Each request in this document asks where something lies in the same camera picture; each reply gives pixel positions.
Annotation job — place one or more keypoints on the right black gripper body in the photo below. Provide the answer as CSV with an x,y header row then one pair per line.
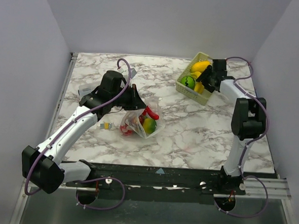
x,y
210,76

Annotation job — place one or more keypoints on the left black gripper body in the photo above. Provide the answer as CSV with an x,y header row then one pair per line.
x,y
122,100

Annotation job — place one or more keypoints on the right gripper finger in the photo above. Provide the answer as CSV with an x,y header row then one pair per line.
x,y
209,87
205,75

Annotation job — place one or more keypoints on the yellow toy banana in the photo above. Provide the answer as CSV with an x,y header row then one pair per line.
x,y
199,88

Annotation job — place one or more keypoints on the clear zip top bag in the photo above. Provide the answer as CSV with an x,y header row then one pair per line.
x,y
131,119

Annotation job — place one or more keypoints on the green toy bell pepper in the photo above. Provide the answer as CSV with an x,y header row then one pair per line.
x,y
149,125

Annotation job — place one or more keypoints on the dark red toy apple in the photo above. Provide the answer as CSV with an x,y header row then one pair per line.
x,y
141,119

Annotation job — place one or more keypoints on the red toy bell pepper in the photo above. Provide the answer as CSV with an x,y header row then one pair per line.
x,y
125,130

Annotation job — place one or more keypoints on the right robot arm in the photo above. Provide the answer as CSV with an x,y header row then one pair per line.
x,y
249,121

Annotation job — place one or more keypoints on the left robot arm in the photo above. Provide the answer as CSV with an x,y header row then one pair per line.
x,y
42,165

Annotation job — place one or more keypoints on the yellow toy lemon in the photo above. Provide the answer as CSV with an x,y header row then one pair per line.
x,y
199,66

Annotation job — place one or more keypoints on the cream plastic basket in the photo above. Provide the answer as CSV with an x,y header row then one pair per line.
x,y
190,93

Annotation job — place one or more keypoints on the red toy chili pepper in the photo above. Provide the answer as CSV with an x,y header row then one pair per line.
x,y
150,113

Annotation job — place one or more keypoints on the clear plastic screw box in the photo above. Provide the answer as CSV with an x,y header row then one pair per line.
x,y
85,89

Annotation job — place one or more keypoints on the small yellow sticker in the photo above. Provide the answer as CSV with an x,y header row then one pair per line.
x,y
106,126

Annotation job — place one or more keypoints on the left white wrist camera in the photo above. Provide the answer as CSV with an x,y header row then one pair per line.
x,y
124,71

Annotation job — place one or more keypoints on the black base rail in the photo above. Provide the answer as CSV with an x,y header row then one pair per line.
x,y
156,184

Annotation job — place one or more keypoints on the aluminium frame rail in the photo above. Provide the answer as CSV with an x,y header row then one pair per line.
x,y
277,189

